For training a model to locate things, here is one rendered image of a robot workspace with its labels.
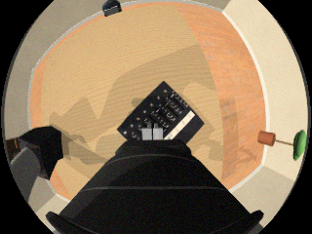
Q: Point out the black lighting desk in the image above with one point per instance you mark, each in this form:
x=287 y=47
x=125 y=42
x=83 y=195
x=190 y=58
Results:
x=166 y=108

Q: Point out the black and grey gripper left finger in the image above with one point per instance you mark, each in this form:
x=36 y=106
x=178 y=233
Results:
x=147 y=133

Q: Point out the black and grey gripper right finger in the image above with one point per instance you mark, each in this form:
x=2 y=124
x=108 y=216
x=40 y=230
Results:
x=157 y=132

